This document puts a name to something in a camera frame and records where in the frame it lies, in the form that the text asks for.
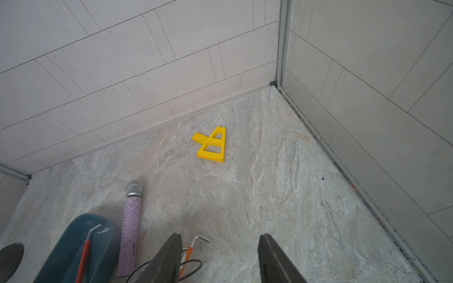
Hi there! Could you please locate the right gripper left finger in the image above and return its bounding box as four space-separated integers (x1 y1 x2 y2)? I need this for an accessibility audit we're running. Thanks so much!
136 233 183 283

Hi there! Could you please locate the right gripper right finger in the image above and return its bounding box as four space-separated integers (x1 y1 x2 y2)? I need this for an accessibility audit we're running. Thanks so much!
257 233 307 283

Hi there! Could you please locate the red hex key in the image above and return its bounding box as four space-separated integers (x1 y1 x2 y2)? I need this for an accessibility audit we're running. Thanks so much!
75 224 101 283

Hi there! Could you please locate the teal plastic storage box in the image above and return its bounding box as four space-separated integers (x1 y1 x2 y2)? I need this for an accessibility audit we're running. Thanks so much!
34 213 121 283

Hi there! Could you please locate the purple glitter microphone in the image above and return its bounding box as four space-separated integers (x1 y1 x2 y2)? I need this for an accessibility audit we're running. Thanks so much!
117 179 144 278

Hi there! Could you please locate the black microphone stand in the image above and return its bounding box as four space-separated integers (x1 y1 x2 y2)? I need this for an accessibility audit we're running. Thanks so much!
1 243 24 277

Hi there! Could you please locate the yellow plastic bracket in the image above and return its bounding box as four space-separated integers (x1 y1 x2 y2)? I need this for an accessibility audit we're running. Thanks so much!
192 127 226 163

